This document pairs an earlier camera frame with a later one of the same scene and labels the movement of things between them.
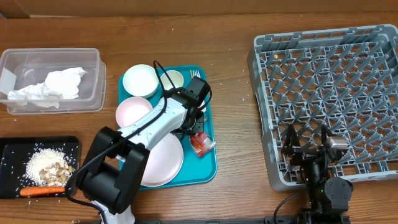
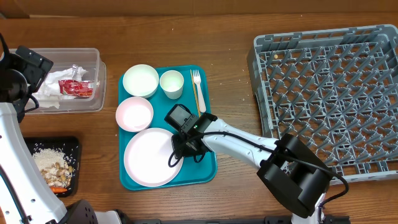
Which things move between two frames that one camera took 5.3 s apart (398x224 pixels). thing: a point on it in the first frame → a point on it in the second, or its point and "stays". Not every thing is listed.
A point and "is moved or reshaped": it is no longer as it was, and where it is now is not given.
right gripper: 293,146 → 185,150
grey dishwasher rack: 345,79 stays
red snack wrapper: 201,142 is moved or reshaped
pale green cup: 176,77 stays
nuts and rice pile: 48,167 stays
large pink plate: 164,162 stays
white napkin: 57,86 stays
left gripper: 200,126 → 37,65
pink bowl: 130,109 stays
